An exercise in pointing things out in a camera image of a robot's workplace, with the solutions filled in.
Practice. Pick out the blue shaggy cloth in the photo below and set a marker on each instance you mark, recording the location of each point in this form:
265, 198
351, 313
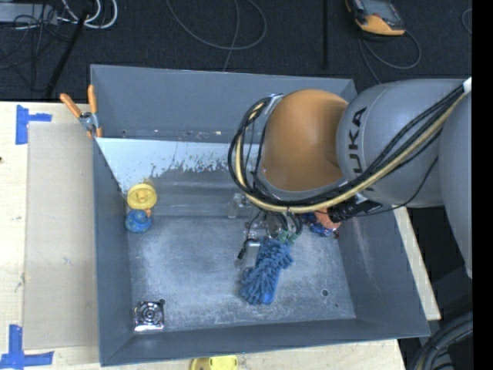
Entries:
265, 272

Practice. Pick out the grey metal bin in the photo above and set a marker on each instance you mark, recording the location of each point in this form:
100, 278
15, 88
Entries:
192, 268

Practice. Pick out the blue toy duck yellow hat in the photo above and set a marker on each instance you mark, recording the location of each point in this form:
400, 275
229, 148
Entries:
138, 214

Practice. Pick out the blue and orange toy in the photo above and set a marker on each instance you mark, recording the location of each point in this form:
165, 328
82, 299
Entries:
320, 226

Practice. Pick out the silver square metal grille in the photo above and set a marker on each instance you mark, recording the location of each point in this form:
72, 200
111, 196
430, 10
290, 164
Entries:
149, 316

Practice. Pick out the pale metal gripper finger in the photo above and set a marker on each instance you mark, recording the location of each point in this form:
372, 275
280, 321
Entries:
239, 206
251, 253

